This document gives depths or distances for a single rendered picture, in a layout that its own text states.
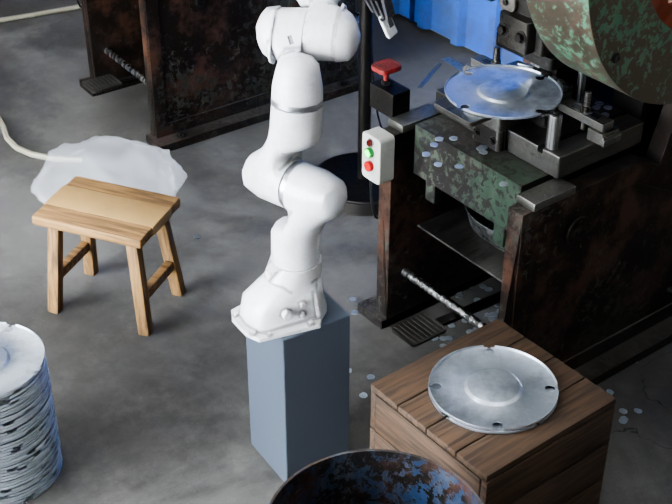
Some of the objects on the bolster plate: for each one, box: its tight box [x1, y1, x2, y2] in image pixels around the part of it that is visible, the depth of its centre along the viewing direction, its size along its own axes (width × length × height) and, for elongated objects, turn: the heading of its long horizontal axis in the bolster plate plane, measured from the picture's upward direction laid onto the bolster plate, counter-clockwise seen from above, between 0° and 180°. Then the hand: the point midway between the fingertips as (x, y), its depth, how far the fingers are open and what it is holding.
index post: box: [545, 111, 563, 150], centre depth 299 cm, size 3×3×10 cm
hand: (388, 25), depth 321 cm, fingers closed
